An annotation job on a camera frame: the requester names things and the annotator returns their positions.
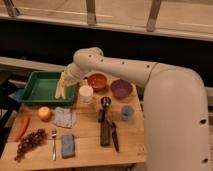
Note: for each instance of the green plastic tray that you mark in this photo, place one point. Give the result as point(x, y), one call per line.
point(40, 90)

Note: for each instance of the yellow apple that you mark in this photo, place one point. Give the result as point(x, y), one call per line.
point(44, 113)

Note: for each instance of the blue sponge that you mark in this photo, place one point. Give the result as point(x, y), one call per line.
point(67, 146)

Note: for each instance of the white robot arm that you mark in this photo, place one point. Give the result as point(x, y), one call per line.
point(175, 108)

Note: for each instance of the orange bowl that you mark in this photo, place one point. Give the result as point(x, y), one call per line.
point(97, 81)

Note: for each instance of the pale yellow banana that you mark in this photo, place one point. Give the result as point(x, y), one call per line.
point(61, 88)

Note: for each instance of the blue cup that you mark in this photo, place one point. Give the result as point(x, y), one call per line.
point(127, 112)

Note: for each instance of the metal fork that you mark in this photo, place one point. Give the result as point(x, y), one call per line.
point(53, 135)

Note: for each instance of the dark rectangular block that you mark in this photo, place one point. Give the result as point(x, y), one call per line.
point(105, 134)

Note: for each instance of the black-handled knife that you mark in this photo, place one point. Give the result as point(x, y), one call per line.
point(114, 134)

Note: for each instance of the blue object beside tray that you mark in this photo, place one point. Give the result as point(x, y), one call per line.
point(17, 95)

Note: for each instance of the purple bowl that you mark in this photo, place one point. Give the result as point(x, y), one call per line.
point(121, 88)

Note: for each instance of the white cup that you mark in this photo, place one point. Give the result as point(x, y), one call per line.
point(86, 93)

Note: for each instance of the orange carrot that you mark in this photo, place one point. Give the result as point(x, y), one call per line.
point(23, 128)

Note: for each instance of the red grape bunch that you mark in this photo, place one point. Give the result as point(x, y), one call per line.
point(30, 142)

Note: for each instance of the grey-blue cloth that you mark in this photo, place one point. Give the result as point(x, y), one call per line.
point(64, 117)

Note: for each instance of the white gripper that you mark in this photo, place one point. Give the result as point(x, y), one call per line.
point(71, 75)

